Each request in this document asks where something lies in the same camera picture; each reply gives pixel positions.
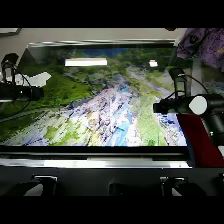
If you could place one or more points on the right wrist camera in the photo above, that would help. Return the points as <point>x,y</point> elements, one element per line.
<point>177,78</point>

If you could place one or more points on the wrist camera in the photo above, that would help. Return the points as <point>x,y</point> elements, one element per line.
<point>9,61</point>
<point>177,78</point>

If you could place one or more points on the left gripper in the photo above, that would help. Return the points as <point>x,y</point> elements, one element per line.
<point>31,92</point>

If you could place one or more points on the purple garment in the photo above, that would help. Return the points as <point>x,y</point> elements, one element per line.
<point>203,43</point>

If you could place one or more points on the silver frame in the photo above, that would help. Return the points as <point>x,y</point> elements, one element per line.
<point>100,163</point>

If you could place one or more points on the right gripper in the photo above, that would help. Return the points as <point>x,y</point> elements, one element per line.
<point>166,106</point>

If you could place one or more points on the red T-shirt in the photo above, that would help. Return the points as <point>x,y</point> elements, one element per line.
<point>203,143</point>

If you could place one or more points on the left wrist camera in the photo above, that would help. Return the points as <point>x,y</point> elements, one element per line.
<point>9,61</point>

